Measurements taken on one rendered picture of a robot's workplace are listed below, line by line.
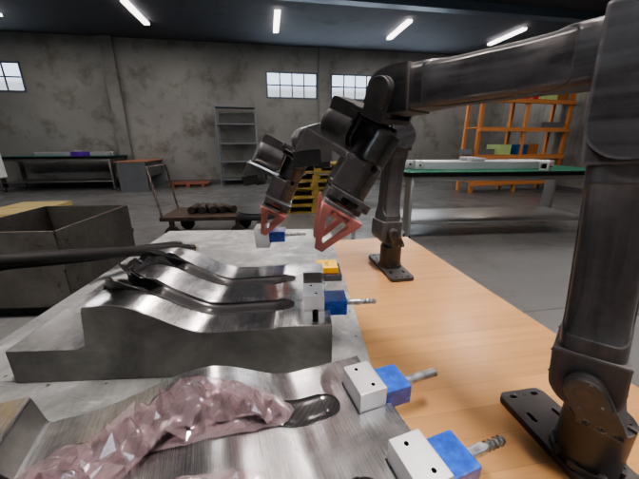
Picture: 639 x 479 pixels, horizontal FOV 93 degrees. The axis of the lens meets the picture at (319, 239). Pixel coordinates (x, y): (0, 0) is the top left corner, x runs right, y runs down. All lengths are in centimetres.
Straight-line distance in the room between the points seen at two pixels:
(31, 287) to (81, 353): 218
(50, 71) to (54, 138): 168
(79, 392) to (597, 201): 70
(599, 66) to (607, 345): 26
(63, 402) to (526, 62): 73
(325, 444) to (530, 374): 38
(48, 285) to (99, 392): 213
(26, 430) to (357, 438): 33
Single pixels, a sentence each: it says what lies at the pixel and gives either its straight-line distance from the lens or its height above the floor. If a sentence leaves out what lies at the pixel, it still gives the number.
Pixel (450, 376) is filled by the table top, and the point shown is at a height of 80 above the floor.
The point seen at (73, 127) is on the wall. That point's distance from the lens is 1120.
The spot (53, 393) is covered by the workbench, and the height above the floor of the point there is 80.
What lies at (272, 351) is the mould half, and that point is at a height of 84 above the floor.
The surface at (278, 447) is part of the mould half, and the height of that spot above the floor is 87.
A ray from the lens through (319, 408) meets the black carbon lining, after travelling 43.
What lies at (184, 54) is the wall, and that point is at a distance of 1038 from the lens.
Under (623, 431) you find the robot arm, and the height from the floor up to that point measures 89.
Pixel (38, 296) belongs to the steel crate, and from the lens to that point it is 279.
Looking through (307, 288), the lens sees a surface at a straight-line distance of 54.
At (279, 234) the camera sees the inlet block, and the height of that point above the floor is 94.
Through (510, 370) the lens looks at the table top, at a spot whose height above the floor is 80.
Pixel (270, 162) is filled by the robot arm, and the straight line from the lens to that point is 73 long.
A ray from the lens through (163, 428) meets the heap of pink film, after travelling 36.
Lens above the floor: 116
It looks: 18 degrees down
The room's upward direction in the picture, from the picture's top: straight up
